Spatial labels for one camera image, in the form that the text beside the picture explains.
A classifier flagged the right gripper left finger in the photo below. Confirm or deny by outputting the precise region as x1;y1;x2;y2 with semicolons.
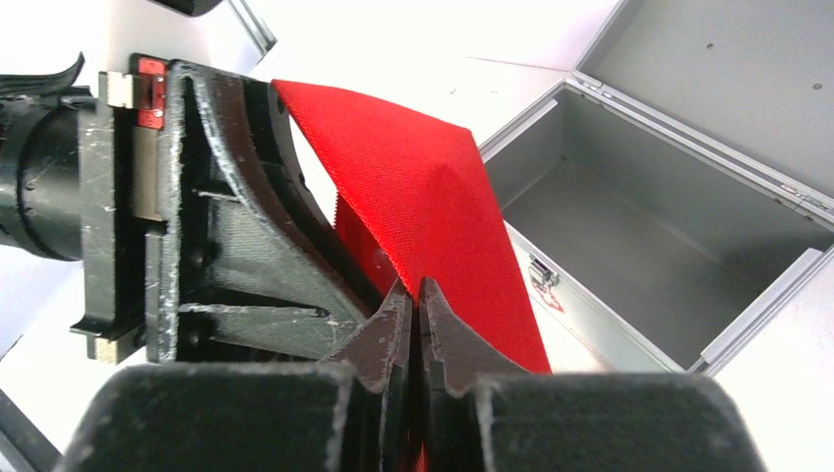
57;283;412;471

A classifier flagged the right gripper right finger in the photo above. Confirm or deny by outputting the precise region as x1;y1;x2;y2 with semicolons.
419;278;764;471

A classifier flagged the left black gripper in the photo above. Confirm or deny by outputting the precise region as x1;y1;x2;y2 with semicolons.
71;55;382;364

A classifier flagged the red first aid pouch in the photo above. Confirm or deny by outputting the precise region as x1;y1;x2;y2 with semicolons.
271;79;553;472

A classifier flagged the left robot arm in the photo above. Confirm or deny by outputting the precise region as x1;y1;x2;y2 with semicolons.
1;54;382;364

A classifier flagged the grey metal medicine box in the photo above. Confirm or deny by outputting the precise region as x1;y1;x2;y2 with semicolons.
481;1;833;375

